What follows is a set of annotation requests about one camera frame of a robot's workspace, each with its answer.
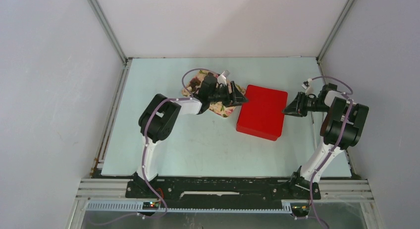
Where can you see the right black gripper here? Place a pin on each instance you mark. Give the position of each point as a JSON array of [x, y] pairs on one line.
[[296, 107]]

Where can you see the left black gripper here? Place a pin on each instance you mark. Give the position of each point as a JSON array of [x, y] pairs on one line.
[[235, 97]]

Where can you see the red box lid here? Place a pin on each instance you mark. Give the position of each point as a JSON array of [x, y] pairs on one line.
[[262, 115]]

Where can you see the steel tongs white handle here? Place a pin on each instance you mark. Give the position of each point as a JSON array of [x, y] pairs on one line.
[[314, 131]]

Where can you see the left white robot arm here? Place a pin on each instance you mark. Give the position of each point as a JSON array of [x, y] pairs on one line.
[[158, 119]]

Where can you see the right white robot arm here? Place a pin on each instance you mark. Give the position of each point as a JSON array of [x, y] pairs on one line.
[[341, 128]]

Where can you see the dark chocolate on tray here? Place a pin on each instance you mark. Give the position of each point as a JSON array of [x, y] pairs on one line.
[[194, 84]]

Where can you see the floral serving tray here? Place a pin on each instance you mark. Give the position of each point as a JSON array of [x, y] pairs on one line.
[[206, 93]]

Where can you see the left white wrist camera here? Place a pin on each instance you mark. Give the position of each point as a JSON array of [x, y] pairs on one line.
[[222, 78]]

